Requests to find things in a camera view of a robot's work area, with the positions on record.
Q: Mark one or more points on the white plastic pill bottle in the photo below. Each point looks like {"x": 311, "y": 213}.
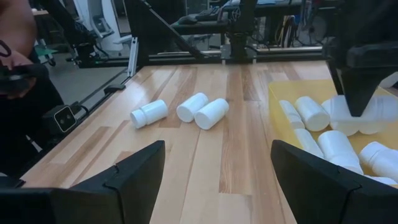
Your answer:
{"x": 384, "y": 180}
{"x": 191, "y": 107}
{"x": 337, "y": 149}
{"x": 150, "y": 113}
{"x": 211, "y": 114}
{"x": 307, "y": 141}
{"x": 312, "y": 113}
{"x": 290, "y": 113}
{"x": 339, "y": 121}
{"x": 381, "y": 116}
{"x": 381, "y": 160}

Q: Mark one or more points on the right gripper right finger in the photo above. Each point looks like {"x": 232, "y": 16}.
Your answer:
{"x": 311, "y": 193}

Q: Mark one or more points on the person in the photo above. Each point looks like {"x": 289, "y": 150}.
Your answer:
{"x": 18, "y": 25}

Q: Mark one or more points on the yellow translucent plastic basket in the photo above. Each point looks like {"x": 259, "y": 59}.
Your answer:
{"x": 298, "y": 90}

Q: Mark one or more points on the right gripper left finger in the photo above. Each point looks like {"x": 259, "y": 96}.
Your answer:
{"x": 136, "y": 193}

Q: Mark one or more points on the black table-level camera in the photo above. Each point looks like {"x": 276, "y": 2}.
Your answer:
{"x": 63, "y": 119}

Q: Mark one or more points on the silver aluminium bar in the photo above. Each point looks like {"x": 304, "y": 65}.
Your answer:
{"x": 133, "y": 56}

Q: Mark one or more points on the black desk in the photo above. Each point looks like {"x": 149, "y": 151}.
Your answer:
{"x": 217, "y": 26}

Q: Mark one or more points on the black frame bracket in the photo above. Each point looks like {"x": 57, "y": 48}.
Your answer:
{"x": 114, "y": 88}

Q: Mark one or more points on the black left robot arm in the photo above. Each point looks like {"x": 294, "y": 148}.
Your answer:
{"x": 242, "y": 28}

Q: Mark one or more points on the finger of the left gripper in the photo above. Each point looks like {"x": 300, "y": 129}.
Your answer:
{"x": 357, "y": 87}

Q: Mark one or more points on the person's hand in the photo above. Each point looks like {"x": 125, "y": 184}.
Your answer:
{"x": 17, "y": 59}

